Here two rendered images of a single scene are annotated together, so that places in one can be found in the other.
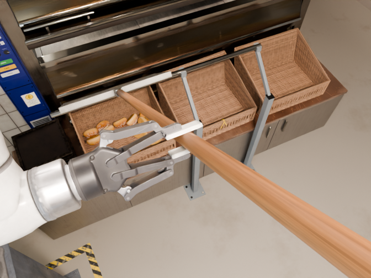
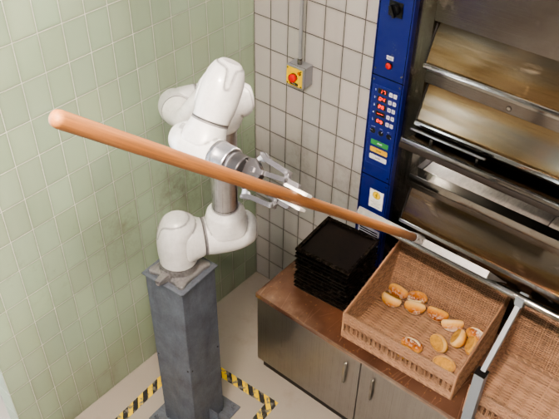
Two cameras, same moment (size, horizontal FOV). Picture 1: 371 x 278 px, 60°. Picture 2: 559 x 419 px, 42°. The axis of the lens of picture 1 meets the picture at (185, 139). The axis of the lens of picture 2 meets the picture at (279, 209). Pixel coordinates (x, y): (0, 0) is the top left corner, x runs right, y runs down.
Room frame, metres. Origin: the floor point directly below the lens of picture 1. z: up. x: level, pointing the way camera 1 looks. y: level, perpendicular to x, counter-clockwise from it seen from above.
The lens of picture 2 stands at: (-0.32, -1.21, 3.05)
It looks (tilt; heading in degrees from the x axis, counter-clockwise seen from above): 40 degrees down; 64
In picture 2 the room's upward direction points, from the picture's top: 1 degrees clockwise
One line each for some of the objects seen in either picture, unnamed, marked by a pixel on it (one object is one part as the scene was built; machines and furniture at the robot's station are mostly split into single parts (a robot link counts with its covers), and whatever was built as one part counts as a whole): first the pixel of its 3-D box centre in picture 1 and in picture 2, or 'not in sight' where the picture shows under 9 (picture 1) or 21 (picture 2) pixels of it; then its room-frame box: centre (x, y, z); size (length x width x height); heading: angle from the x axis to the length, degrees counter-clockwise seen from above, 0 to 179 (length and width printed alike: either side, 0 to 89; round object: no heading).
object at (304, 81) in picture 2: not in sight; (299, 74); (1.01, 1.33, 1.46); 0.10 x 0.07 x 0.10; 115
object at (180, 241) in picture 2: not in sight; (179, 237); (0.25, 0.83, 1.17); 0.18 x 0.16 x 0.22; 170
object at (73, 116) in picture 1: (122, 127); (425, 313); (1.19, 0.41, 0.72); 0.56 x 0.49 x 0.28; 116
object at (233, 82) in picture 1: (205, 97); (558, 387); (1.44, -0.14, 0.72); 0.56 x 0.49 x 0.28; 116
